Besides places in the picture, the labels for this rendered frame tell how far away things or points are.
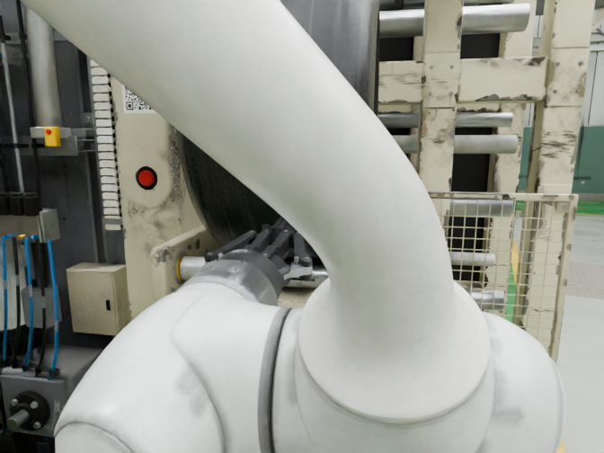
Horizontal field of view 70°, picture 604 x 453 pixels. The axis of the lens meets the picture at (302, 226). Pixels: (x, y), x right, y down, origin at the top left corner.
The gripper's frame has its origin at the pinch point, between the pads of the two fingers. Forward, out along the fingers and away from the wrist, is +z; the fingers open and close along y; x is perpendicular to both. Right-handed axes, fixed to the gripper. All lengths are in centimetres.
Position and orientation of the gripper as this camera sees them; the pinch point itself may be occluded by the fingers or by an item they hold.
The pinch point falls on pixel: (282, 230)
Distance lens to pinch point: 60.9
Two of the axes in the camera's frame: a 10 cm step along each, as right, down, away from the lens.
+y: -9.8, -0.4, 1.8
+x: 0.2, 9.5, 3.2
